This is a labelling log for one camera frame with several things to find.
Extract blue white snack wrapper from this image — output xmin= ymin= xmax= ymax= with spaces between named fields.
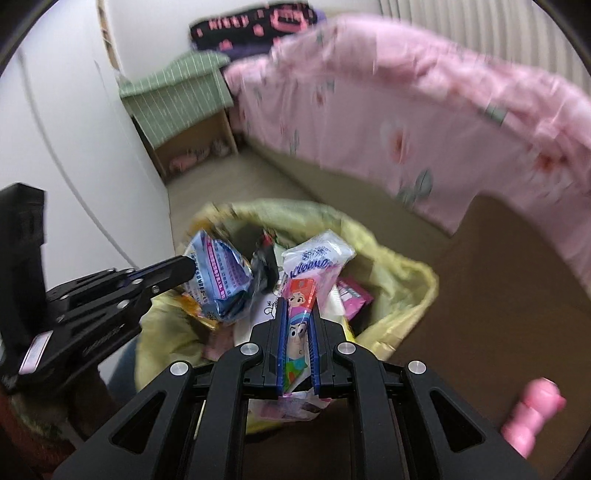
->
xmin=183 ymin=230 xmax=253 ymax=324

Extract cartoon character wrapper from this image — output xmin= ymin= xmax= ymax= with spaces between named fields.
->
xmin=281 ymin=278 xmax=317 ymax=395

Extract white tissue packet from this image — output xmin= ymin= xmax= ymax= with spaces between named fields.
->
xmin=283 ymin=230 xmax=356 ymax=279

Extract yellow plastic trash bag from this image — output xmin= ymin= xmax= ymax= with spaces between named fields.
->
xmin=133 ymin=198 xmax=440 ymax=434

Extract slippers under bedside table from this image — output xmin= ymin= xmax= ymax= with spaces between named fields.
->
xmin=168 ymin=140 xmax=232 ymax=174

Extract pink snack wrapper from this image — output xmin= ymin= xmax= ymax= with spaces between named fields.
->
xmin=337 ymin=278 xmax=374 ymax=321

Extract pink caterpillar toy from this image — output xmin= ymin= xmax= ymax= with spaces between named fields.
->
xmin=501 ymin=377 xmax=567 ymax=458

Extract wooden bedside table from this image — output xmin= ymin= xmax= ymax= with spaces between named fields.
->
xmin=146 ymin=110 xmax=238 ymax=184

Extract brown table cloth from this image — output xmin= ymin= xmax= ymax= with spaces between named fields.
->
xmin=239 ymin=195 xmax=590 ymax=479

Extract green checked cloth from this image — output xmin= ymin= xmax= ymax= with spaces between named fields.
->
xmin=119 ymin=51 xmax=233 ymax=149

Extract pink floral bed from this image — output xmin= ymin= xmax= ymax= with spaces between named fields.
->
xmin=224 ymin=15 xmax=590 ymax=280

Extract black kitty blanket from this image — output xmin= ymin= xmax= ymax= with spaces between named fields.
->
xmin=189 ymin=2 xmax=318 ymax=52

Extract beige pleated curtain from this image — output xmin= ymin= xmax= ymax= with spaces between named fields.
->
xmin=381 ymin=0 xmax=590 ymax=92

